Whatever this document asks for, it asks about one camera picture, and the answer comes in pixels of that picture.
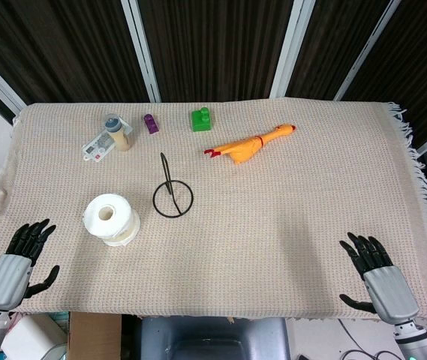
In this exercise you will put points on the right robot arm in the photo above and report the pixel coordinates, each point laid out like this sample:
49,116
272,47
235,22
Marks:
415,341

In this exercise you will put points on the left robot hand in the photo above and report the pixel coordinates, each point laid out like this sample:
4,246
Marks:
8,275

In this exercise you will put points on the purple toy block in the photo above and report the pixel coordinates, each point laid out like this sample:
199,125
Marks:
151,123

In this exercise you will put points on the beige waffle weave tablecloth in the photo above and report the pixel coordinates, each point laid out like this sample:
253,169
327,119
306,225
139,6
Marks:
213,210

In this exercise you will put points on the white plastic container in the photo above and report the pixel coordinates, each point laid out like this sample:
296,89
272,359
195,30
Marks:
35,337

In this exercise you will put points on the green toy building block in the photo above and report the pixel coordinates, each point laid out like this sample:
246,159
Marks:
201,119

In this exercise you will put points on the white toilet paper roll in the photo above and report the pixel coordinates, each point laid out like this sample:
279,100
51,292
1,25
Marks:
111,219

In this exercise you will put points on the grey plastic chair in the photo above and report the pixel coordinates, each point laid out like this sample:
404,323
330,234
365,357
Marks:
213,337

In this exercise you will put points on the beige bottle with grey cap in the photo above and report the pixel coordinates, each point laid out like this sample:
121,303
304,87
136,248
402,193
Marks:
117,134

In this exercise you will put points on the yellow rubber chicken toy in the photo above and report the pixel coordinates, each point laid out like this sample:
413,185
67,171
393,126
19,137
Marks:
252,145

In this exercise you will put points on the brown cardboard box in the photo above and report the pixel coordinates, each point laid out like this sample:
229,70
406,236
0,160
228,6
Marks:
93,335

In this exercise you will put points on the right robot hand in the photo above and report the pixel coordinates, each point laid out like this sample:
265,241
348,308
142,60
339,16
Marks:
389,285

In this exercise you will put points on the clear plastic packaged item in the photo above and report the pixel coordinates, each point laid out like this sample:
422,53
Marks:
98,146

